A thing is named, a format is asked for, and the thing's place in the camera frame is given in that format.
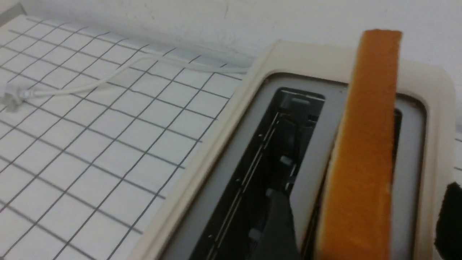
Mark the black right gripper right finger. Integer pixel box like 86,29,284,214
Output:
434,182,462,260

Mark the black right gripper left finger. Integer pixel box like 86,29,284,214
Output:
251,191,301,260

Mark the toasted bread slice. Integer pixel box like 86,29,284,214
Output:
314,29,402,260

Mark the cream white toaster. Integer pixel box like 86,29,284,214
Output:
129,40,456,260

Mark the white grid tablecloth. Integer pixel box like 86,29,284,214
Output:
0,15,242,260

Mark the white power cord with plug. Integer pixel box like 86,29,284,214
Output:
0,51,249,111

